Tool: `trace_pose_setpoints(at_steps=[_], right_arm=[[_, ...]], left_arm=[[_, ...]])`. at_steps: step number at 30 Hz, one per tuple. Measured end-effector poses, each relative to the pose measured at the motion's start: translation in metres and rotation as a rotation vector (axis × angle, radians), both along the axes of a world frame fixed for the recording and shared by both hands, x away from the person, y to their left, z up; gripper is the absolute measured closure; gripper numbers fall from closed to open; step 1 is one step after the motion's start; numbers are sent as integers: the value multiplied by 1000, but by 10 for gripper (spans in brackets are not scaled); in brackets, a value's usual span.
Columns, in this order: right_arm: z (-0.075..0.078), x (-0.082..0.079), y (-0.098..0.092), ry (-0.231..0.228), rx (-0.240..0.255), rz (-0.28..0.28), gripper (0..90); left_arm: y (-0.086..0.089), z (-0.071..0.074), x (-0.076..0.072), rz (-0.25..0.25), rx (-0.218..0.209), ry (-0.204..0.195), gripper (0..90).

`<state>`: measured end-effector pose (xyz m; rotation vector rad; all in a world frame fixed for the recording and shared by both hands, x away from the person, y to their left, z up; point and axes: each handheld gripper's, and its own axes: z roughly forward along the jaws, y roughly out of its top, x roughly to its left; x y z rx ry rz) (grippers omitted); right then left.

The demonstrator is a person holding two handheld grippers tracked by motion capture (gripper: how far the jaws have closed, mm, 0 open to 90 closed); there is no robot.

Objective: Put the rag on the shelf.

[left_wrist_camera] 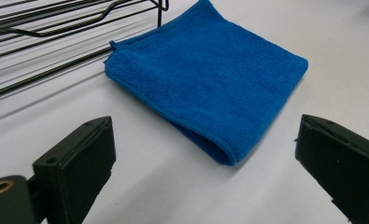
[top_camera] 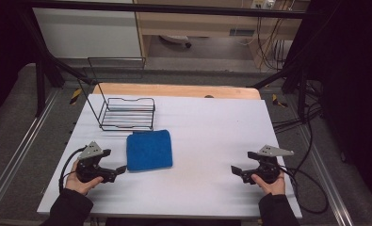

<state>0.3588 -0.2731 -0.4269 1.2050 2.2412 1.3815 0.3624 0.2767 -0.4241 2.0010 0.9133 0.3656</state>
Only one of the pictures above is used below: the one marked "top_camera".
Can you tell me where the yellow black tape mark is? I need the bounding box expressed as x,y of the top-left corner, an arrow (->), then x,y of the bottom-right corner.
69,88 -> 83,105

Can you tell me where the white cabinet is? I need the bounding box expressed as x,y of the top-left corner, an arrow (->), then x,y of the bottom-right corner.
32,0 -> 143,59

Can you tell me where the black wire rack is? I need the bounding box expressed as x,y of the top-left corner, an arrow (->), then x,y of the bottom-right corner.
77,56 -> 156,133

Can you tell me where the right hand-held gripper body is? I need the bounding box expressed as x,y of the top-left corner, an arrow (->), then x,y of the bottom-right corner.
240,144 -> 295,186

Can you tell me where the blue folded cloth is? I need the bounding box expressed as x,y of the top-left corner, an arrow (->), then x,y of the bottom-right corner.
125,129 -> 174,172

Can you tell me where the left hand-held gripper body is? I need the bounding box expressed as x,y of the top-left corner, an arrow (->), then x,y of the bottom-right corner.
75,140 -> 118,185

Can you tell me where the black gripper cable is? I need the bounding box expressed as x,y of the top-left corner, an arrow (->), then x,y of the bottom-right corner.
57,145 -> 88,193
279,165 -> 330,216

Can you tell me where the office chair base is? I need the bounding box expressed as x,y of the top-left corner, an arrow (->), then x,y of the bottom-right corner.
158,34 -> 193,49

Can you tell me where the white power strip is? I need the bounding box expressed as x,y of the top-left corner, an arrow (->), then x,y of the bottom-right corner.
250,0 -> 276,10

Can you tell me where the bundle of hanging cables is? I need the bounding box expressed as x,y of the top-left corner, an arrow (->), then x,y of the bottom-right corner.
235,8 -> 296,72

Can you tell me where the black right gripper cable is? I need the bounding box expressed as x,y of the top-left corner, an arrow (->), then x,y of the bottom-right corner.
279,165 -> 330,216

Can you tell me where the black metal frame strut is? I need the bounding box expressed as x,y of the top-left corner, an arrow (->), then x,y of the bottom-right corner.
18,6 -> 95,119
251,18 -> 326,123

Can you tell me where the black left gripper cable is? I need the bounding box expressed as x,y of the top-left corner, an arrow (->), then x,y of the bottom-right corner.
57,145 -> 88,193

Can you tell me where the black curtain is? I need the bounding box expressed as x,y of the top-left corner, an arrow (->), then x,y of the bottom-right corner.
282,0 -> 372,215
0,0 -> 46,126

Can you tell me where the light wooden desk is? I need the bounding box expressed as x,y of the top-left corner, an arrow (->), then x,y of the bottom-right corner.
133,0 -> 312,69

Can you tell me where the black metal frame bar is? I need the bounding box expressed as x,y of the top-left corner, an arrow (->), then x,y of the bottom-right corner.
27,0 -> 312,20

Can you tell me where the person's right hand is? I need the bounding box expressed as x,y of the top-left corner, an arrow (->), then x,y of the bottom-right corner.
251,169 -> 287,197

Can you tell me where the person's left hand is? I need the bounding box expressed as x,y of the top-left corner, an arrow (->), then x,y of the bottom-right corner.
64,159 -> 105,197

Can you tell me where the aluminium floor rail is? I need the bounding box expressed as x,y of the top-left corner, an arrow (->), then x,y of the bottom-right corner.
299,123 -> 356,226
0,88 -> 61,218

